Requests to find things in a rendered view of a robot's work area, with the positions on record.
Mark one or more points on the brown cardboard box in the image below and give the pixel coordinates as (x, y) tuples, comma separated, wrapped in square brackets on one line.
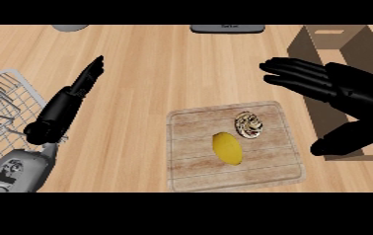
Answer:
[(331, 48)]

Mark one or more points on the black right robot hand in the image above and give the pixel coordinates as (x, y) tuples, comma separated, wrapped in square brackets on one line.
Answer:
[(339, 87)]

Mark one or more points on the yellow lemon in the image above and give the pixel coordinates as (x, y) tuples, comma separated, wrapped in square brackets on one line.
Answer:
[(227, 148)]

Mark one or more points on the wooden cutting board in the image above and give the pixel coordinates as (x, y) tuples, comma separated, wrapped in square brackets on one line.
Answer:
[(233, 146)]

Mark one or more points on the pale grey round object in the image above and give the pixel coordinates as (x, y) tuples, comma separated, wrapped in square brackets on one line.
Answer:
[(68, 27)]

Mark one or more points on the dark grey flat appliance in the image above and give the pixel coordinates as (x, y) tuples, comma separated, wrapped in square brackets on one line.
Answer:
[(227, 29)]

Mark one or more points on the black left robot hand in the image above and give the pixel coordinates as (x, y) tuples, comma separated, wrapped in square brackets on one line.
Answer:
[(61, 109)]

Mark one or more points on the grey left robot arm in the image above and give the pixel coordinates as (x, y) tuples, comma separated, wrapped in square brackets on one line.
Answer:
[(23, 171)]

